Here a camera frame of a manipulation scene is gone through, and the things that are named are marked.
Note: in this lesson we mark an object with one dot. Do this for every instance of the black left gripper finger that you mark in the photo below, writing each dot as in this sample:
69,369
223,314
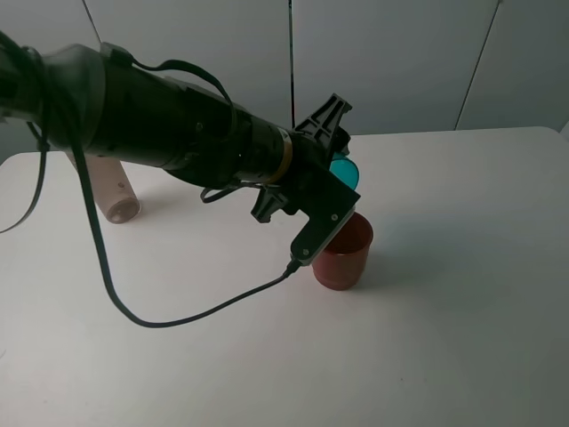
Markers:
324,125
269,201

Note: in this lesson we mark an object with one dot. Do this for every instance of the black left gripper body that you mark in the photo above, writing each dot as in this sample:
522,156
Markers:
301,153

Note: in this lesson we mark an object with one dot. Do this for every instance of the teal translucent plastic cup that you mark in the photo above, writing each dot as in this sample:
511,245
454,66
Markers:
345,170

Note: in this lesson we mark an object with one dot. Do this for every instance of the clear brownish water bottle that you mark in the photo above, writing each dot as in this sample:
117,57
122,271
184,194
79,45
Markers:
112,190

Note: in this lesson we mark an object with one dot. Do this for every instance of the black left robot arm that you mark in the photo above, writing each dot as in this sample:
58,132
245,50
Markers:
179,118

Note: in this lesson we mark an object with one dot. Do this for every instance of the red plastic cup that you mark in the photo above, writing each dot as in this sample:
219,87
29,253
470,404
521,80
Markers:
341,264

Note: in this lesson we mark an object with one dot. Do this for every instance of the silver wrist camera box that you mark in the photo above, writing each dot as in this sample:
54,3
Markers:
328,203

